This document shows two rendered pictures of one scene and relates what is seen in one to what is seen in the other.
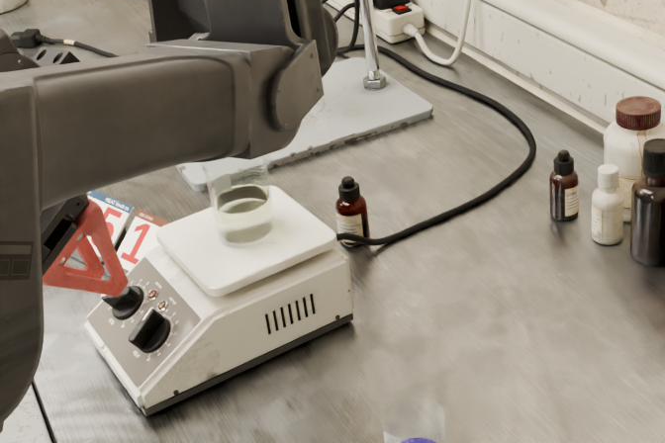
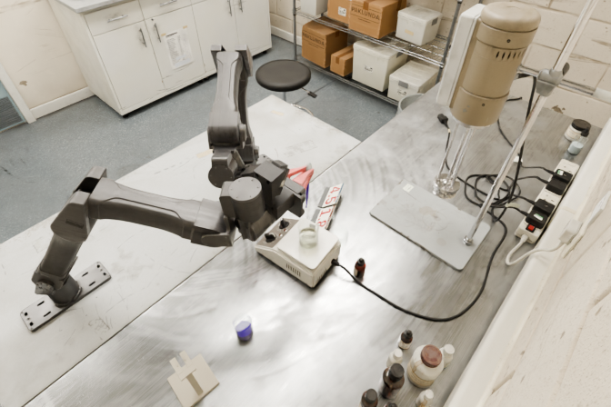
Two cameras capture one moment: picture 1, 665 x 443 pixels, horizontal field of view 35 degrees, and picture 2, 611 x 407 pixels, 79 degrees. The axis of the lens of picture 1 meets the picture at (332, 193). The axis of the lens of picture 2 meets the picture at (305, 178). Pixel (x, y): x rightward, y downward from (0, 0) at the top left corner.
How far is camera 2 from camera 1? 74 cm
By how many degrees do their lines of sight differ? 52
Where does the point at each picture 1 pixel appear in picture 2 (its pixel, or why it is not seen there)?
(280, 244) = (304, 254)
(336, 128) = (426, 240)
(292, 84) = (212, 238)
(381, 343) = (304, 301)
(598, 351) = (318, 375)
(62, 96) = (112, 205)
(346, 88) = (459, 232)
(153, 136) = (150, 223)
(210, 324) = (272, 251)
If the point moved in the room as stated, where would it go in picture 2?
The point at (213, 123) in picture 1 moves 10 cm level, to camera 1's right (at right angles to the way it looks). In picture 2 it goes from (175, 230) to (188, 273)
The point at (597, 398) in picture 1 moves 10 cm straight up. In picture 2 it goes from (293, 380) to (292, 363)
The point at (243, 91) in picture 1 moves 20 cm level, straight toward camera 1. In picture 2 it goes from (187, 231) to (66, 281)
